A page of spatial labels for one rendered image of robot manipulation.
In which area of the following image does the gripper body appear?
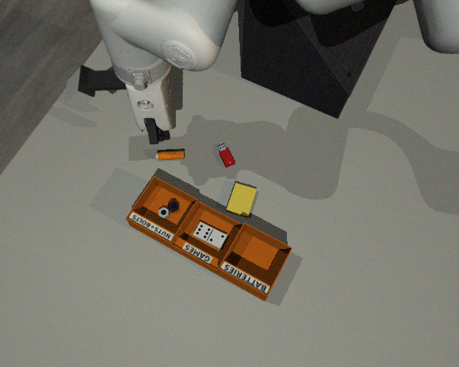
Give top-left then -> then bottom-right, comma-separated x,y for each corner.
116,64 -> 173,131

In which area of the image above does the red usb stick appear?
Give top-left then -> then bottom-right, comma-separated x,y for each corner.
218,145 -> 235,167

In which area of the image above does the grey hex nut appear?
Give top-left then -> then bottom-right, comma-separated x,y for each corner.
158,207 -> 169,219

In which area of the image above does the orange bin with nuts and bolts label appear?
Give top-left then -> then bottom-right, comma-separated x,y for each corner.
126,177 -> 292,301

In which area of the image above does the black hexagonal nut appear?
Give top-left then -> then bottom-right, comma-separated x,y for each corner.
167,201 -> 179,212

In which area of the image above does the white domino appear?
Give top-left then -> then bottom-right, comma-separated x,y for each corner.
193,222 -> 227,250

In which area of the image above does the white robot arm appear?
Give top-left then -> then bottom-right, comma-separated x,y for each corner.
64,0 -> 459,111

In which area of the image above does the orange aa battery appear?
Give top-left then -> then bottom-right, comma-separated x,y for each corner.
155,151 -> 184,160

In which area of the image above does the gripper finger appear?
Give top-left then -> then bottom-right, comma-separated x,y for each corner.
145,118 -> 170,145

